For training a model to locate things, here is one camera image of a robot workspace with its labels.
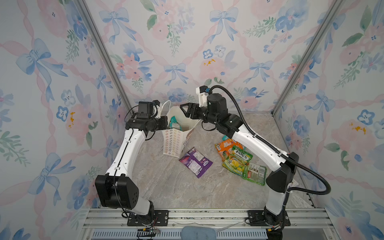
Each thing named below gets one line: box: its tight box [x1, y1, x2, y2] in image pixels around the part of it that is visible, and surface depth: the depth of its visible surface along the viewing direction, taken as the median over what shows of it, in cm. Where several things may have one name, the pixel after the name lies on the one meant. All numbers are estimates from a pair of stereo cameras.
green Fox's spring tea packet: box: [222, 145, 254, 176], surface depth 92 cm
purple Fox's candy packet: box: [179, 147, 214, 179], surface depth 94 cm
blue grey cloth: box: [181, 226, 217, 240], surface depth 69 cm
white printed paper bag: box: [160, 100, 201, 158], surface depth 83 cm
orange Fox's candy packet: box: [214, 138, 244, 161], surface depth 99 cm
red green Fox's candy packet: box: [168, 115, 183, 131], surface depth 93 cm
